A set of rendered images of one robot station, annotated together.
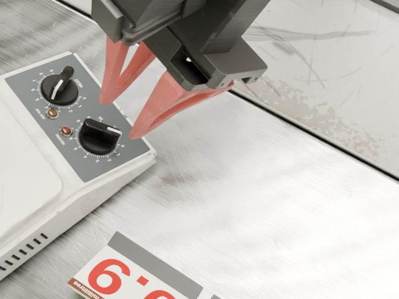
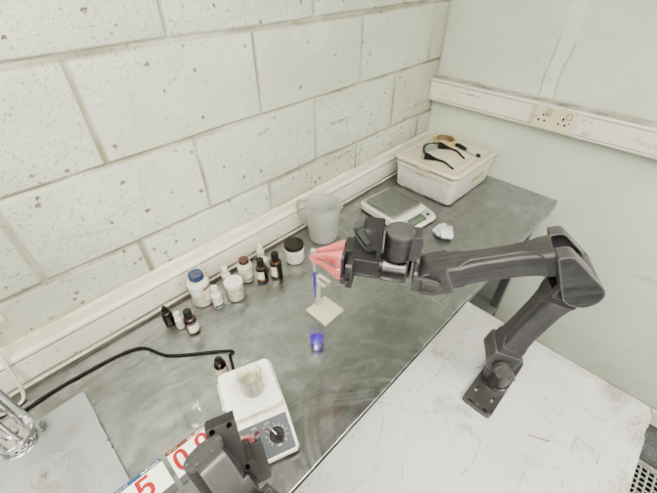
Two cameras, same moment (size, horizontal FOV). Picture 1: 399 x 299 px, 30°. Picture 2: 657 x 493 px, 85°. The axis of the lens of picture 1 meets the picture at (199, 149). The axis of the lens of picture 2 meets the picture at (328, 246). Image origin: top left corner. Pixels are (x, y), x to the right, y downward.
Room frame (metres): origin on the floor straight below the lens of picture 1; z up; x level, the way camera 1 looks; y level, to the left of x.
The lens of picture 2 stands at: (0.40, -0.20, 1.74)
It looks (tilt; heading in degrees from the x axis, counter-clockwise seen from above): 40 degrees down; 97
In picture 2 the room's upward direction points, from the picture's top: straight up
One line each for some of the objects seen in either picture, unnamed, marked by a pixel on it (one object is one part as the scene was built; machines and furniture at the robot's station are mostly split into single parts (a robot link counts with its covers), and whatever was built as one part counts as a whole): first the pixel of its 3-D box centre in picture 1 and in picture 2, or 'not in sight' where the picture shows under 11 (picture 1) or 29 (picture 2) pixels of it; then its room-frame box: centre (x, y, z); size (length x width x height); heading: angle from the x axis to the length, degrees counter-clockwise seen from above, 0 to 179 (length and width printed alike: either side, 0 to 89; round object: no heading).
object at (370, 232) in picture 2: not in sight; (366, 243); (0.41, 0.36, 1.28); 0.07 x 0.06 x 0.11; 83
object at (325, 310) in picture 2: not in sight; (325, 296); (0.31, 0.49, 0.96); 0.08 x 0.08 x 0.13; 53
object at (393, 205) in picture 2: not in sight; (397, 209); (0.53, 1.04, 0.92); 0.26 x 0.19 x 0.05; 136
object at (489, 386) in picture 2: not in sight; (498, 373); (0.76, 0.32, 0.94); 0.20 x 0.07 x 0.08; 52
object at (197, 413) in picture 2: not in sight; (197, 414); (0.05, 0.15, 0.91); 0.06 x 0.06 x 0.02
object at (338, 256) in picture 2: not in sight; (331, 256); (0.34, 0.38, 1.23); 0.09 x 0.07 x 0.07; 173
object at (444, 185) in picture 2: not in sight; (444, 166); (0.74, 1.33, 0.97); 0.37 x 0.31 x 0.14; 51
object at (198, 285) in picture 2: not in sight; (199, 287); (-0.07, 0.49, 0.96); 0.06 x 0.06 x 0.11
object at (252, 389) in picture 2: not in sight; (249, 380); (0.18, 0.18, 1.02); 0.06 x 0.05 x 0.08; 47
